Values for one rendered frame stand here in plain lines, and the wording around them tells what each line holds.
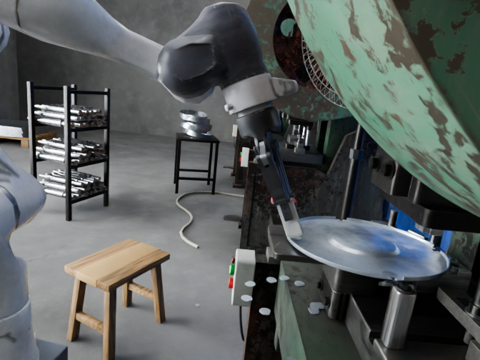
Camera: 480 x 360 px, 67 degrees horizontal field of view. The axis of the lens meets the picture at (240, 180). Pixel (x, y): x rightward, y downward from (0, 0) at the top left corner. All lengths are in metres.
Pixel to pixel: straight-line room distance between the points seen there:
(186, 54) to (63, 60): 7.39
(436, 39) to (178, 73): 0.46
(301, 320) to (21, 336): 0.54
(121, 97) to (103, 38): 6.87
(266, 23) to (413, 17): 1.82
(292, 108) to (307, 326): 1.43
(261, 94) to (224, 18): 0.13
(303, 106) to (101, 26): 1.42
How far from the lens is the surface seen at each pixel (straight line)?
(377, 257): 0.68
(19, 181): 0.80
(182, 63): 0.60
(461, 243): 1.01
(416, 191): 0.65
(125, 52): 0.74
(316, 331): 0.70
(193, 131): 3.63
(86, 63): 7.80
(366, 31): 0.22
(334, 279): 0.70
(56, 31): 0.67
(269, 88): 0.62
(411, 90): 0.21
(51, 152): 2.95
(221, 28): 0.63
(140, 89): 7.48
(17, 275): 0.81
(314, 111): 1.99
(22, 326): 0.86
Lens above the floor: 1.04
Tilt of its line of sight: 14 degrees down
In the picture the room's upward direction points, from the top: 6 degrees clockwise
